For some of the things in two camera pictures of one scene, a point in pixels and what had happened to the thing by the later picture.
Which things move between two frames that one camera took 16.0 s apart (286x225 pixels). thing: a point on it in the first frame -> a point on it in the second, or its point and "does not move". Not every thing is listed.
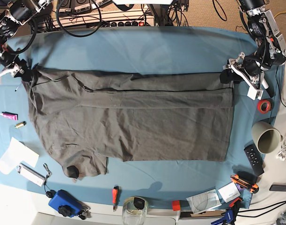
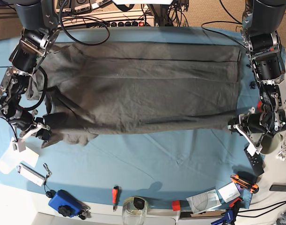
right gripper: x=6 y=55 -> x=23 y=119
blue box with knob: x=65 y=203 does not move
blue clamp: x=231 y=214 does not move
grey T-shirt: x=88 y=117 -> x=88 y=87
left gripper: x=253 y=92 -> x=263 y=123
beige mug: x=267 y=138 does not move
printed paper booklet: x=204 y=201 does not move
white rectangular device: x=31 y=174 does not move
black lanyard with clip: x=49 y=193 does not move
